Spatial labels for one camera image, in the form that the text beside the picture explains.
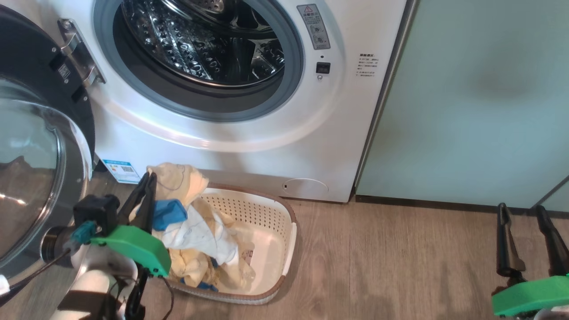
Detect white perforated laundry basket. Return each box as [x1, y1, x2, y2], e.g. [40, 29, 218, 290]
[167, 182, 297, 305]

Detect white front-load washing machine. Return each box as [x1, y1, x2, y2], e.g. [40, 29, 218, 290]
[27, 0, 409, 204]

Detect wide pale green cabinet door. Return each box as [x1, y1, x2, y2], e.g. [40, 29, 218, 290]
[356, 0, 569, 209]

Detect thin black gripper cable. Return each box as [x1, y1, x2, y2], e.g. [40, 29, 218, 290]
[161, 276, 175, 320]

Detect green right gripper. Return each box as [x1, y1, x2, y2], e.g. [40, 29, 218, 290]
[491, 203, 569, 317]

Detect round glass washing machine door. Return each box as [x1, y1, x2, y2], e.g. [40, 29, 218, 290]
[0, 5, 107, 285]

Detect blue white energy label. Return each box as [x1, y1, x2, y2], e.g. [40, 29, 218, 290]
[101, 159, 142, 184]

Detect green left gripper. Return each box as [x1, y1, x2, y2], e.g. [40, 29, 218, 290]
[90, 172, 172, 320]

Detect grey warning sticker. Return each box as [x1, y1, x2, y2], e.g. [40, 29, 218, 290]
[297, 4, 331, 50]

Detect cream garment with blue patches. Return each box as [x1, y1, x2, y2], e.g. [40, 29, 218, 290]
[129, 162, 240, 266]

